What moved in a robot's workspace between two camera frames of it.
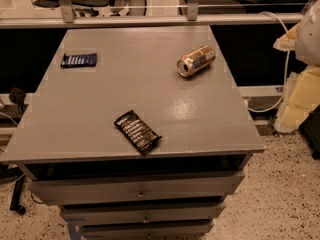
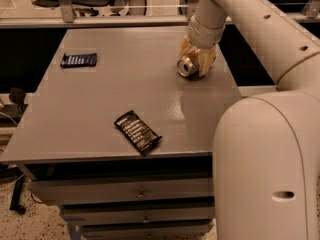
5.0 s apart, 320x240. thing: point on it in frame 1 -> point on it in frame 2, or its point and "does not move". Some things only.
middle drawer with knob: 157,213 does not move
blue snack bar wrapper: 79,60 does not move
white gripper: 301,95 -> 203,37
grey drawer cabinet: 67,141 does not move
